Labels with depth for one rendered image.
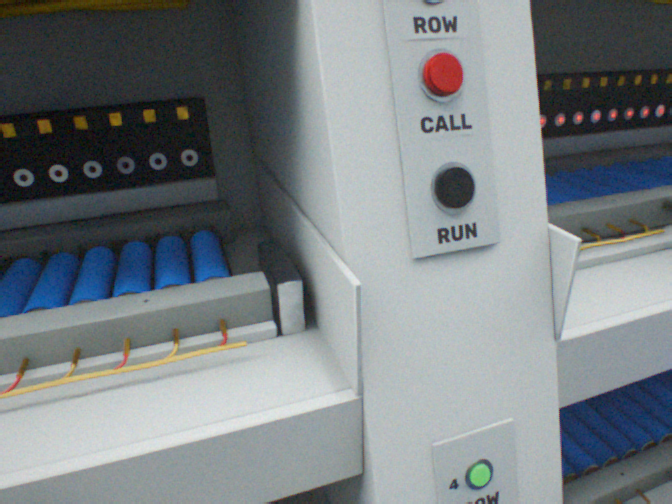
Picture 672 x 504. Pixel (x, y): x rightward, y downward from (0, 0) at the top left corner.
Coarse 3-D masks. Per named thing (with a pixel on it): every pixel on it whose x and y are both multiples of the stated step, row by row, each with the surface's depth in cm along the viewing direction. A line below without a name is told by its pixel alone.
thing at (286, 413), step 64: (128, 192) 31; (192, 192) 32; (256, 256) 30; (320, 256) 20; (320, 320) 22; (64, 384) 19; (128, 384) 19; (192, 384) 19; (256, 384) 19; (320, 384) 19; (0, 448) 16; (64, 448) 16; (128, 448) 16; (192, 448) 17; (256, 448) 18; (320, 448) 19
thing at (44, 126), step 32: (0, 128) 27; (32, 128) 28; (64, 128) 28; (96, 128) 29; (128, 128) 30; (160, 128) 30; (192, 128) 31; (0, 160) 28; (32, 160) 29; (64, 160) 29; (96, 160) 30; (0, 192) 29; (32, 192) 29; (64, 192) 30
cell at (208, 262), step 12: (192, 240) 28; (204, 240) 28; (216, 240) 28; (192, 252) 27; (204, 252) 26; (216, 252) 26; (204, 264) 25; (216, 264) 25; (204, 276) 24; (216, 276) 24; (228, 276) 24
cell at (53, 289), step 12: (48, 264) 25; (60, 264) 25; (72, 264) 26; (48, 276) 24; (60, 276) 24; (72, 276) 25; (36, 288) 23; (48, 288) 23; (60, 288) 23; (72, 288) 25; (36, 300) 22; (48, 300) 22; (60, 300) 23; (24, 312) 21
